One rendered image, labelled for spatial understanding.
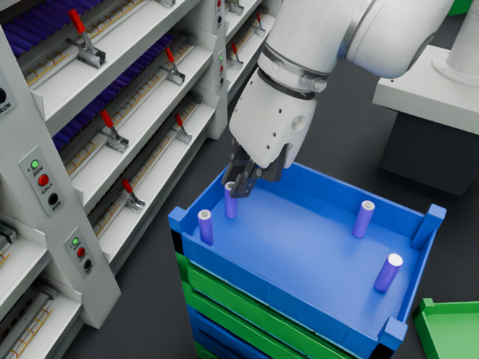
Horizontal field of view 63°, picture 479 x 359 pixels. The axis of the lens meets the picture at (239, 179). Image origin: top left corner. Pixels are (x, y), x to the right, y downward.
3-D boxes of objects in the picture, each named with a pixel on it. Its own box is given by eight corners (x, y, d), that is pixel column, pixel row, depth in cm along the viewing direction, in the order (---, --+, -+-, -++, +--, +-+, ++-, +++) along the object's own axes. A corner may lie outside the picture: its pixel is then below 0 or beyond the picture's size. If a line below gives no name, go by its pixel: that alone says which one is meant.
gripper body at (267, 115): (338, 98, 45) (295, 173, 51) (289, 59, 52) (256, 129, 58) (291, 90, 41) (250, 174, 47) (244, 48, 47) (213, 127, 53)
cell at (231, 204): (239, 212, 60) (239, 183, 55) (233, 220, 59) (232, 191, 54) (229, 207, 60) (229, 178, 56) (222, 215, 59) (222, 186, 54)
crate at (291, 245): (426, 243, 56) (447, 208, 50) (381, 370, 44) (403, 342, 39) (247, 167, 67) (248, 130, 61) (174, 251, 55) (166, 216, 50)
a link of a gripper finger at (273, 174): (295, 177, 47) (265, 185, 51) (286, 115, 48) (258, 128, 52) (288, 177, 46) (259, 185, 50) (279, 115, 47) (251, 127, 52)
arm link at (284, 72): (347, 80, 45) (333, 103, 46) (303, 48, 50) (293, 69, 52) (295, 69, 40) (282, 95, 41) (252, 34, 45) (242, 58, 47)
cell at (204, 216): (216, 240, 56) (214, 211, 51) (209, 249, 55) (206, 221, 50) (206, 234, 57) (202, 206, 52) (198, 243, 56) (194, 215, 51)
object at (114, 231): (212, 118, 128) (223, 86, 117) (107, 273, 88) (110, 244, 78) (157, 90, 128) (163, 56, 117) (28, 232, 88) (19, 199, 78)
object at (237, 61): (274, 28, 173) (286, -2, 163) (223, 102, 134) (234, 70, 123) (233, 7, 173) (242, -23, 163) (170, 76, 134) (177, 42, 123)
